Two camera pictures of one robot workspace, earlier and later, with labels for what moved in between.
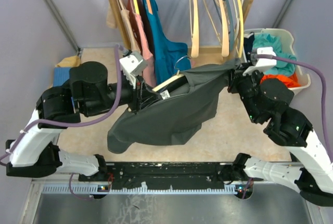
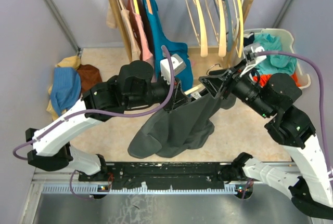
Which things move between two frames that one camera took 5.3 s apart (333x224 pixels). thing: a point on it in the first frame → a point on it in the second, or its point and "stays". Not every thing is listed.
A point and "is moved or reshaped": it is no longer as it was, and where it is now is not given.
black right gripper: (236, 75) → (216, 79)
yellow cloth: (73, 61) stays
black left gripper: (143, 95) → (178, 97)
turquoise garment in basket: (282, 67) stays
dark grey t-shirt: (175, 114) is moved or reshaped
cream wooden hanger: (178, 77) is moved or reshaped
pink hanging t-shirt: (142, 33) stays
